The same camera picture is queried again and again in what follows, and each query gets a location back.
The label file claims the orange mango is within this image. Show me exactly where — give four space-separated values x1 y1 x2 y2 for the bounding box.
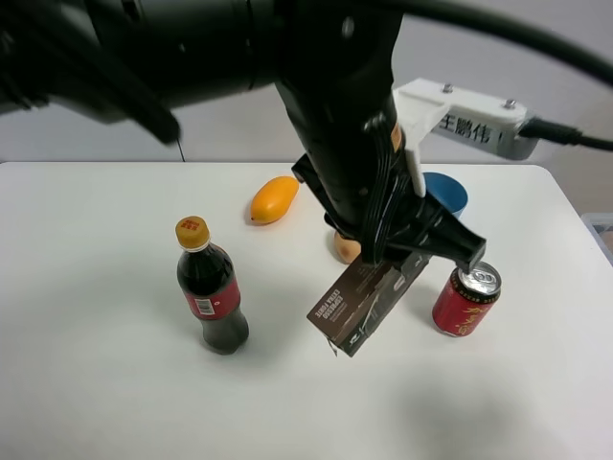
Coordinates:
250 176 299 225

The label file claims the blue bowl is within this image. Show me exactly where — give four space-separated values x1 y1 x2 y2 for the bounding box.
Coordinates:
423 172 468 219

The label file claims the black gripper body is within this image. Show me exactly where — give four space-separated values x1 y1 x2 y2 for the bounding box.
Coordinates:
292 109 443 264

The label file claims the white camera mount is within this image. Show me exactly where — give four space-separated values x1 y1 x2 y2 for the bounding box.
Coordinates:
393 79 537 197

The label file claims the red drink can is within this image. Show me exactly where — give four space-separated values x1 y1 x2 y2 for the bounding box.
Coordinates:
432 262 502 336

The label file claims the beige potato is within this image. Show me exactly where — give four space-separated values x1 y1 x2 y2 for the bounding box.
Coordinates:
333 232 361 265

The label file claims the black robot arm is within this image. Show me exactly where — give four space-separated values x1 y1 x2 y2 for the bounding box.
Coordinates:
1 1 486 270

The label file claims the cola bottle yellow cap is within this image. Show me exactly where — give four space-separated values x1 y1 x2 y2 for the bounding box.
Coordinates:
175 216 249 355

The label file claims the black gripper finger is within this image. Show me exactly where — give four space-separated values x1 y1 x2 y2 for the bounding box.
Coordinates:
383 210 487 269

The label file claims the brown espresso box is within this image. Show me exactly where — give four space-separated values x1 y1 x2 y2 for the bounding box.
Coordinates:
306 252 430 357

